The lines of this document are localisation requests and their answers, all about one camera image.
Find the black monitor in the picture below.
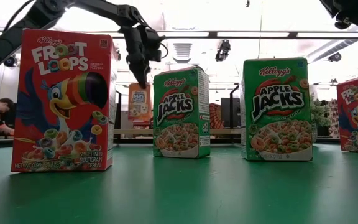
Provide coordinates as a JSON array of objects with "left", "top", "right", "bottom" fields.
[{"left": 220, "top": 97, "right": 241, "bottom": 128}]

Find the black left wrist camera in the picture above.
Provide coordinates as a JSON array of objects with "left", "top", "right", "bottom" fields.
[{"left": 146, "top": 27, "right": 166, "bottom": 63}]

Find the orange Mini Wheats cereal box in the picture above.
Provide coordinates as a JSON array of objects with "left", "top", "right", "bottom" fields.
[{"left": 127, "top": 82, "right": 153, "bottom": 122}]

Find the orange striped object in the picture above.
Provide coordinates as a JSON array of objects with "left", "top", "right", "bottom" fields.
[{"left": 209, "top": 103, "right": 226, "bottom": 130}]

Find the wooden shelf with black frame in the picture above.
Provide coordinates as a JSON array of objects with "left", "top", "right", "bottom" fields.
[{"left": 113, "top": 83, "right": 242, "bottom": 144}]

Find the black overhead camera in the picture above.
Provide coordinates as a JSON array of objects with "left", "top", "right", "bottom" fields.
[{"left": 215, "top": 39, "right": 231, "bottom": 62}]

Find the black overhead frame bar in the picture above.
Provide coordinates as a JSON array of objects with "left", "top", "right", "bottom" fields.
[{"left": 0, "top": 30, "right": 358, "bottom": 40}]

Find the green Apple Jacks cereal box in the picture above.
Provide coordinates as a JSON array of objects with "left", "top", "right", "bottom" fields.
[
  {"left": 152, "top": 65, "right": 211, "bottom": 159},
  {"left": 240, "top": 57, "right": 314, "bottom": 162}
]

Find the green table mat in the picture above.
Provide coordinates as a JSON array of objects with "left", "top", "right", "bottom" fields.
[{"left": 0, "top": 142, "right": 358, "bottom": 224}]

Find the red Froot Loops cereal box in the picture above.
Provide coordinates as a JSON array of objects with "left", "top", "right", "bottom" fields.
[
  {"left": 11, "top": 28, "right": 117, "bottom": 173},
  {"left": 336, "top": 77, "right": 358, "bottom": 154}
]

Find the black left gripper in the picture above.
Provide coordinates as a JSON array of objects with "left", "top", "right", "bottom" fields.
[{"left": 118, "top": 24, "right": 151, "bottom": 90}]

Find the brown patterned cloth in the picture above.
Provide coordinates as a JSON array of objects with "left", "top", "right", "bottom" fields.
[{"left": 328, "top": 98, "right": 341, "bottom": 139}]

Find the potted green plant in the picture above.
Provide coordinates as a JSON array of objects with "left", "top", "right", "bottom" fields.
[{"left": 308, "top": 93, "right": 332, "bottom": 144}]

